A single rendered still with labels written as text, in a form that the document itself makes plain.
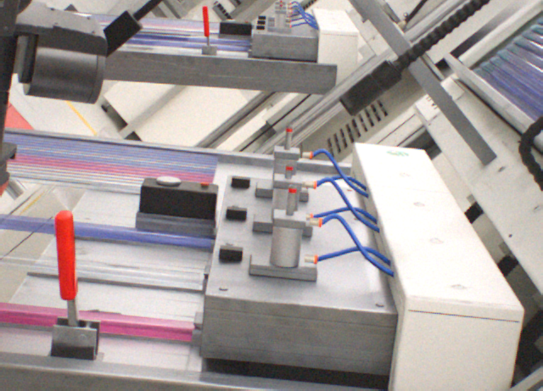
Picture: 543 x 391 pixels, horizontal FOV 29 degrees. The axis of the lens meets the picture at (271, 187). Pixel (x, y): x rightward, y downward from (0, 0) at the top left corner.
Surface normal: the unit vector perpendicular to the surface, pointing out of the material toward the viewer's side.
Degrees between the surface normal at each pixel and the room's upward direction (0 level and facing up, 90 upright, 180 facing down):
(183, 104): 90
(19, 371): 90
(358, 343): 90
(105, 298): 45
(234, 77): 90
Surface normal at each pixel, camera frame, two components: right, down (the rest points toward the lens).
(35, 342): 0.11, -0.96
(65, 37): 0.28, 0.55
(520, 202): -0.63, -0.75
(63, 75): 0.33, 0.37
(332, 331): 0.00, 0.25
